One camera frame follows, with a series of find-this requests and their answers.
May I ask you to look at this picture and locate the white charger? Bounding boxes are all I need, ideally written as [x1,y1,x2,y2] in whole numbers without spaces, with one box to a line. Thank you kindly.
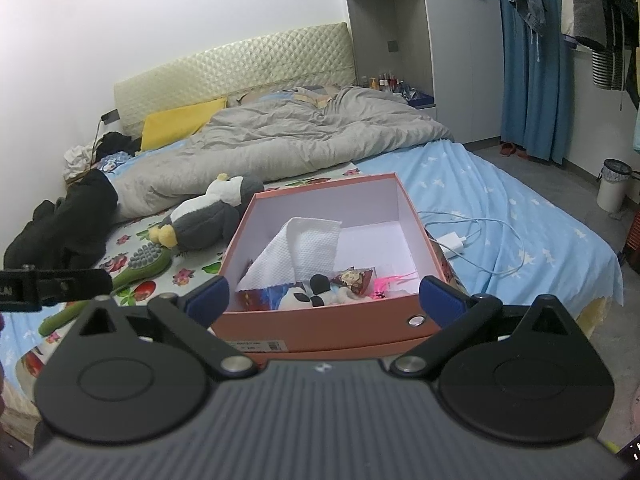
[439,232,467,259]

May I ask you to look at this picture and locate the white towel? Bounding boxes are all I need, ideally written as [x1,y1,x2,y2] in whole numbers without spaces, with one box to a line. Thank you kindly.
[235,217,344,294]

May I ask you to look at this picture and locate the grey penguin plush toy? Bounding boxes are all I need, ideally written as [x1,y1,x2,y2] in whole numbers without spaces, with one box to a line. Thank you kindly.
[149,174,266,254]

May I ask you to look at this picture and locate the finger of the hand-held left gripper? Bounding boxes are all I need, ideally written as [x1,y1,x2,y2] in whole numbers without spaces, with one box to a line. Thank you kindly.
[42,268,114,305]

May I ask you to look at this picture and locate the cream quilted headboard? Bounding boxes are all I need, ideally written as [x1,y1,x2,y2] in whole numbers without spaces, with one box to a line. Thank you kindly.
[114,22,356,137]

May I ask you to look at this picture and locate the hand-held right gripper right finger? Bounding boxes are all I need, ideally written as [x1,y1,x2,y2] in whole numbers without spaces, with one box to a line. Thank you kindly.
[390,276,583,377]

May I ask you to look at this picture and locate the green long-handled brush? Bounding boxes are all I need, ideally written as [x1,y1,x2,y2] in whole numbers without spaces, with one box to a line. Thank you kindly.
[39,242,174,337]

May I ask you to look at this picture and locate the red slippers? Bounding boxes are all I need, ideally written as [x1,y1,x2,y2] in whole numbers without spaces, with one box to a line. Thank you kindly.
[500,142,534,161]

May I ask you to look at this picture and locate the white trash bin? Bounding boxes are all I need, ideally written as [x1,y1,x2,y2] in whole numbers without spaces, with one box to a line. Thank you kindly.
[597,159,632,214]

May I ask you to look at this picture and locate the dark garment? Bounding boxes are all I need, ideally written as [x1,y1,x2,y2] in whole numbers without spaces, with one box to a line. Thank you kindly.
[95,131,144,162]

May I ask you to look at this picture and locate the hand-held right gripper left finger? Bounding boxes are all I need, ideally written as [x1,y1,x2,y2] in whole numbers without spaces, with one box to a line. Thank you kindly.
[79,275,257,380]

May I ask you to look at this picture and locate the grey duvet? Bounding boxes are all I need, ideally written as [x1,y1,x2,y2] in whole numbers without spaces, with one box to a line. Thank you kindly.
[102,85,456,219]

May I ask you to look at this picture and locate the small panda plush toy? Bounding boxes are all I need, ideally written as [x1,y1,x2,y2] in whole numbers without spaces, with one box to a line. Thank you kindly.
[278,274,342,310]

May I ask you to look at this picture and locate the brown snack packet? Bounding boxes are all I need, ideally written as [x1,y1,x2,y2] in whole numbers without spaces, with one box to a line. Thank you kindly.
[334,267,374,297]

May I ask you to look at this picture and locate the grey wardrobe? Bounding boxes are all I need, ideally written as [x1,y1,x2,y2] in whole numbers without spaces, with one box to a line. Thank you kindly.
[340,0,506,147]

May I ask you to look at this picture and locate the pink cardboard box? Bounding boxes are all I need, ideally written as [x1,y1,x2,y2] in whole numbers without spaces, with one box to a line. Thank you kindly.
[210,172,469,357]

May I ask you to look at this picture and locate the black clothes pile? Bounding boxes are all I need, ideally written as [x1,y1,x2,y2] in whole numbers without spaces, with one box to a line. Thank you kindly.
[4,170,119,274]

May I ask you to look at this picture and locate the hanging striped garment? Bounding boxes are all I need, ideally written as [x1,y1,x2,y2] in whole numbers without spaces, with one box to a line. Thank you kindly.
[591,47,627,92]

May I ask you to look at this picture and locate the light blue bedsheet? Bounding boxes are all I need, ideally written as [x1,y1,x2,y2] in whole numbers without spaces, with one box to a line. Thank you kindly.
[0,92,626,392]

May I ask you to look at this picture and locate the row of cosmetic bottles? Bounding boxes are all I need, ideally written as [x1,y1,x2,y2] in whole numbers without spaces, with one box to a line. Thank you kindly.
[367,72,404,94]

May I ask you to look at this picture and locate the blue tray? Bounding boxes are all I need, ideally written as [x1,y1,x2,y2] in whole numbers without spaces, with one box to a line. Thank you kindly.
[400,85,437,110]

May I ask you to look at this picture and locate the white charger cable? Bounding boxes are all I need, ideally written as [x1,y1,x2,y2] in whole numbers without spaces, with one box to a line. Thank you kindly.
[417,210,527,277]

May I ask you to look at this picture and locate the yellow pillow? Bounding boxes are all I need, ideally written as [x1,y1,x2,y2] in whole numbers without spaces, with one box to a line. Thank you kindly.
[141,97,229,152]

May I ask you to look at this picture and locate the blue curtain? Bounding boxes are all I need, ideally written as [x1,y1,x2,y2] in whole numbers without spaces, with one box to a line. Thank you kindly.
[500,0,577,164]

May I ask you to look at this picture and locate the white clothes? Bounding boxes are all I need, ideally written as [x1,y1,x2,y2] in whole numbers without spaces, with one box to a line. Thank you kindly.
[63,142,102,179]

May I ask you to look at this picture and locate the hanging dark jacket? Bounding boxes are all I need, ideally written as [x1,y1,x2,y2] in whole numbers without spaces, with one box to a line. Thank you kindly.
[565,0,640,56]

